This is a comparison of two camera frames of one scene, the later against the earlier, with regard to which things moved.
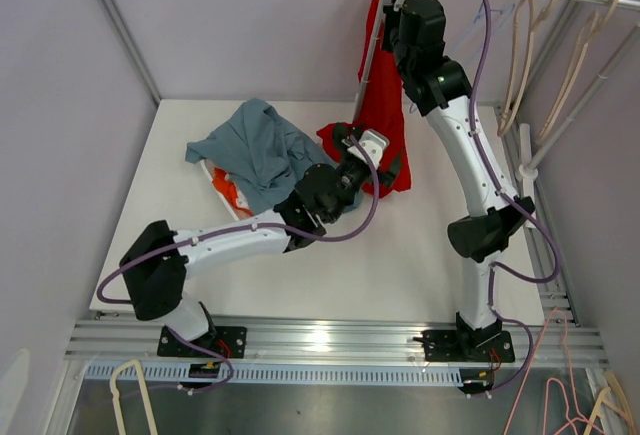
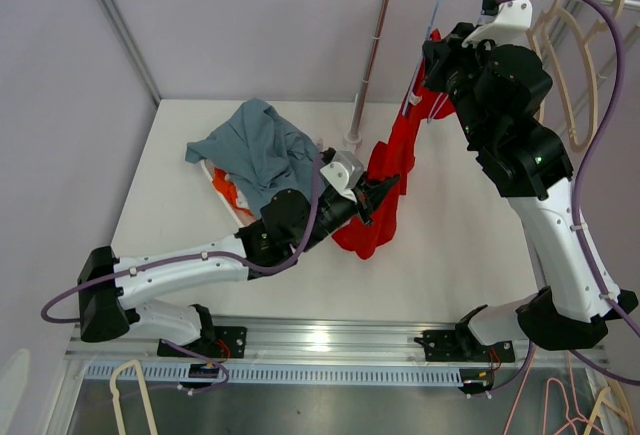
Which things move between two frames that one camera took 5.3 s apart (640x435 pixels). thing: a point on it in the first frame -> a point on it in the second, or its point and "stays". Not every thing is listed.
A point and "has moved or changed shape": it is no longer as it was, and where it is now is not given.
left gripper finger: [387, 175] -> [365, 212]
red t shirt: [381, 109] -> [395, 160]
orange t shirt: [229, 189] stays
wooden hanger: [502, 129] has moved or changed shape
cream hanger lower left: [144, 391] stays
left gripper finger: [343, 130] -> [377, 189]
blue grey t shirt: [267, 156] stays
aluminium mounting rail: [372, 341] stays
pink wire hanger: [583, 417] stays
